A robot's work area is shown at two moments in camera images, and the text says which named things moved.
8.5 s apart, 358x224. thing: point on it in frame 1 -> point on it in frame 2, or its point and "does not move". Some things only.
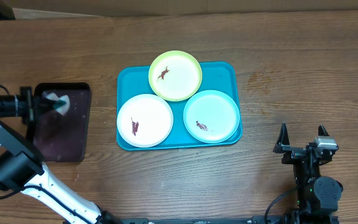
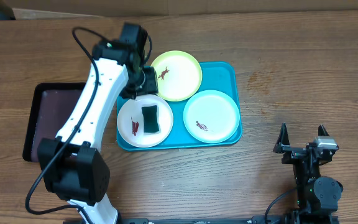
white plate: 145,121 does not move
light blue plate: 211,116 does not move
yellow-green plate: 174,76 does not move
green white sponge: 64,109 -> 151,119
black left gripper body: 26,107 -> 144,85
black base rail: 284,218 does not move
